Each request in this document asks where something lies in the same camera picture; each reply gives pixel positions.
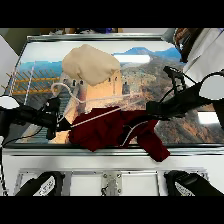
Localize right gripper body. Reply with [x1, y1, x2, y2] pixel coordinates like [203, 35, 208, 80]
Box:
[145, 94, 185, 121]

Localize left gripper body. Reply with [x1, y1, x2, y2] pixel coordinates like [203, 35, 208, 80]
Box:
[34, 110, 73, 141]

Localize dark red long-sleeved shirt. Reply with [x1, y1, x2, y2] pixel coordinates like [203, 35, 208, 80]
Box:
[68, 106, 172, 163]

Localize heap of clothes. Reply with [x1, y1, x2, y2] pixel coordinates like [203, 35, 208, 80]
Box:
[162, 28, 224, 84]

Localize beige garment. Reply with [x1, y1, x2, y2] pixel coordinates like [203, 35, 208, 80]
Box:
[61, 43, 122, 87]

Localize black cable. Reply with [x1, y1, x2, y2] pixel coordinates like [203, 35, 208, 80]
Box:
[0, 131, 46, 197]

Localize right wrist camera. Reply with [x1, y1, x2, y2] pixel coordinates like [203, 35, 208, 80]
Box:
[162, 65, 188, 98]

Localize silver frame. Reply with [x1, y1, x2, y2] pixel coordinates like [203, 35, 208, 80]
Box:
[0, 33, 224, 197]

